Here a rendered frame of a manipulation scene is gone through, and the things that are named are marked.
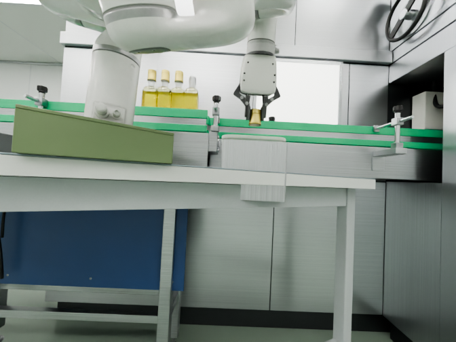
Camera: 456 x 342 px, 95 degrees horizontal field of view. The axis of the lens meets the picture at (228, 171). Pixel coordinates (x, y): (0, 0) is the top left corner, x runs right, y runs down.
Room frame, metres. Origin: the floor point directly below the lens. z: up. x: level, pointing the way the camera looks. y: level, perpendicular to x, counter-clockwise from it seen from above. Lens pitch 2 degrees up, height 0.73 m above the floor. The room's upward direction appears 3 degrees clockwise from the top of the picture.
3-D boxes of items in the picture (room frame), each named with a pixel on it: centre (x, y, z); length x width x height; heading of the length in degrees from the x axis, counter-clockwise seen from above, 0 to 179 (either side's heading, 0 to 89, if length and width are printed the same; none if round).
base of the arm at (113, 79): (0.45, 0.26, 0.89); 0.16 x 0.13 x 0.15; 29
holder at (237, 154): (0.67, -0.06, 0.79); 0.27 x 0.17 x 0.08; 1
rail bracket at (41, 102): (0.69, 0.65, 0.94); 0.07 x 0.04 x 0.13; 1
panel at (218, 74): (1.01, -0.08, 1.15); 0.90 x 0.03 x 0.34; 91
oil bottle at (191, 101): (0.87, 0.17, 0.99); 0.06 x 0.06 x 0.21; 2
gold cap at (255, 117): (0.61, -0.07, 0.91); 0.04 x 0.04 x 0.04
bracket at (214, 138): (0.76, 0.05, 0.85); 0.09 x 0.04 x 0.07; 1
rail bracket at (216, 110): (0.74, 0.05, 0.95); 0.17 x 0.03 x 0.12; 1
